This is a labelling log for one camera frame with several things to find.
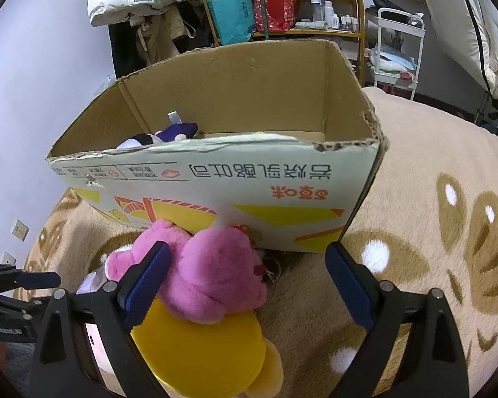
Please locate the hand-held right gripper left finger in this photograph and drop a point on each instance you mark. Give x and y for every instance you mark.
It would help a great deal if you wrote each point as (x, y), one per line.
(147, 286)

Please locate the cream recliner chair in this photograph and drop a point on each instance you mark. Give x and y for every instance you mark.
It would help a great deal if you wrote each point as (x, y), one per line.
(473, 20)

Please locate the green pole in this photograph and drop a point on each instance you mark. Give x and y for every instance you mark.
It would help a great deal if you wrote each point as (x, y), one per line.
(264, 4)

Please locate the black coat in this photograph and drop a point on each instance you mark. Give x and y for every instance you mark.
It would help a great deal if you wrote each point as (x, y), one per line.
(124, 49)

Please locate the white trolley cart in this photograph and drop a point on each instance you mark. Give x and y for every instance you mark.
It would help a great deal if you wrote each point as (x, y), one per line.
(420, 49)

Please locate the yellow plush toy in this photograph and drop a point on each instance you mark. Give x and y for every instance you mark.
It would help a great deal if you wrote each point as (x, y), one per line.
(207, 352)

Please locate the beige flower printed blanket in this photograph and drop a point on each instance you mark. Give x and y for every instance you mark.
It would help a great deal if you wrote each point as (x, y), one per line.
(419, 141)

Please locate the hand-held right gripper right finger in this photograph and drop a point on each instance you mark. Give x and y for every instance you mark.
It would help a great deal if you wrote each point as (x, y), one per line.
(350, 286)

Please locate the light blue towel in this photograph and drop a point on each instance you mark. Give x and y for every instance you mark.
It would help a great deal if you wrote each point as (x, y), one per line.
(394, 61)

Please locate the dark hanging garment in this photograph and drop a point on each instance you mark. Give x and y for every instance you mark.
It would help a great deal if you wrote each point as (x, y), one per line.
(195, 25)

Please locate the wooden shelf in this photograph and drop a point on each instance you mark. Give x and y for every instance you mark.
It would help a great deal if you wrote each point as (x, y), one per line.
(359, 8)

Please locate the white wall socket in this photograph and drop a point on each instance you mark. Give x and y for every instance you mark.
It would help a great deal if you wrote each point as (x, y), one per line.
(9, 258)
(20, 229)

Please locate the printed cardboard box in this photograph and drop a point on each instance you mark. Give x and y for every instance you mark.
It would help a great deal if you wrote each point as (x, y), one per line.
(253, 91)

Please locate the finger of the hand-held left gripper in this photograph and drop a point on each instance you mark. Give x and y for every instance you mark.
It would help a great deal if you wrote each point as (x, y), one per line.
(8, 307)
(37, 280)

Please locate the black item on cart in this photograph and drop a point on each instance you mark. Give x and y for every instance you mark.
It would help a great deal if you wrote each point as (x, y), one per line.
(392, 14)

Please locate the pink square plush toy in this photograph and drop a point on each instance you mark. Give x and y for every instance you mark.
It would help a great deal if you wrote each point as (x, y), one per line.
(93, 282)

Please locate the red patterned bag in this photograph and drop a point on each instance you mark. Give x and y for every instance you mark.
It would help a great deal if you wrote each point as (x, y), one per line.
(278, 8)

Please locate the beige coat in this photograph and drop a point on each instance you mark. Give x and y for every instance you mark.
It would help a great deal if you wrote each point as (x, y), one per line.
(157, 35)

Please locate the teal bag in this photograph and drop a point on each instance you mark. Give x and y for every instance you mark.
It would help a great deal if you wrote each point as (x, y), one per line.
(232, 16)

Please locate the group of small white bottles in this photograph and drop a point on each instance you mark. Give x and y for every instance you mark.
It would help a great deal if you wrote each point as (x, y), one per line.
(330, 14)

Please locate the white and dark plush toy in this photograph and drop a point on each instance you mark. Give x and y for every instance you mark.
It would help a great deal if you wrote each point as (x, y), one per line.
(176, 131)

